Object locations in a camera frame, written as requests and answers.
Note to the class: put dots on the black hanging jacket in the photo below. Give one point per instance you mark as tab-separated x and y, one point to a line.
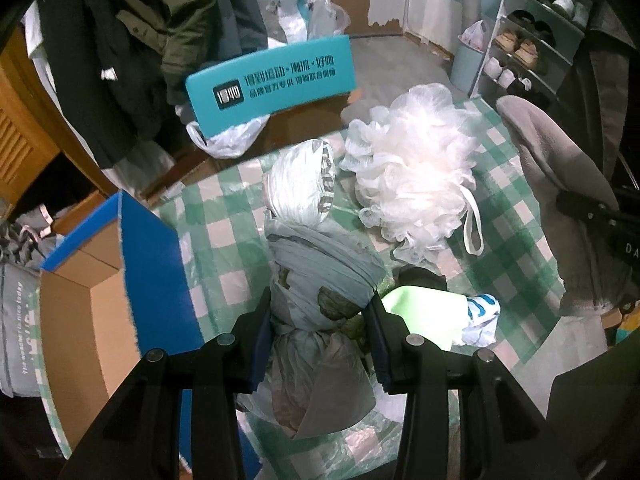
108	83

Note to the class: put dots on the blue-edged cardboard box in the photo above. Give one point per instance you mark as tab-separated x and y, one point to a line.
114	290

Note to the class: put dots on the light green cloth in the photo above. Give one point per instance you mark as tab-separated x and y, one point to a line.
441	317

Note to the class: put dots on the shoe rack with shoes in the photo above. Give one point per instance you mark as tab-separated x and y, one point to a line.
530	49

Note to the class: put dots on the black soft cloth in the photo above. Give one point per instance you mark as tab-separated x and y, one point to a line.
420	277

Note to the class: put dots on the white mesh bath pouf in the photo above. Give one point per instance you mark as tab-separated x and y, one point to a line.
413	164

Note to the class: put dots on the brown cardboard box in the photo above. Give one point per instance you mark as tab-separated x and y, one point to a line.
283	129

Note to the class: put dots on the pale printed garment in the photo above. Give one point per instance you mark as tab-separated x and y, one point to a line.
316	382

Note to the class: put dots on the olive green hanging jacket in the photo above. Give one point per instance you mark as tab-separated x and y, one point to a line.
185	33

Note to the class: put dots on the grey fabric piece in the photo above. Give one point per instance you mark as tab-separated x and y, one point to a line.
594	281

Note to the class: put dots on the blue striped white sock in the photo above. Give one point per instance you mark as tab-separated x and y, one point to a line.
480	328

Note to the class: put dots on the teal shoe box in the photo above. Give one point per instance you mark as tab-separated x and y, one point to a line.
269	81

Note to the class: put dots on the white plastic bag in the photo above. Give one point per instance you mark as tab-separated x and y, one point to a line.
231	143

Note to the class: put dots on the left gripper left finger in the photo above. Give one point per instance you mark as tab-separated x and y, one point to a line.
196	392

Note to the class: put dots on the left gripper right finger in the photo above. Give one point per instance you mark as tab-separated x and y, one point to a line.
409	363

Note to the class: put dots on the wooden louvered wardrobe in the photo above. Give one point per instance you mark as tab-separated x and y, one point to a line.
33	133

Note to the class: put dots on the grey tote bag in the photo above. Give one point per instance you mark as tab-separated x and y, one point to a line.
18	346

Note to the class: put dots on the light blue waste bin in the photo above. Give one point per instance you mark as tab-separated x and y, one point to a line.
470	52

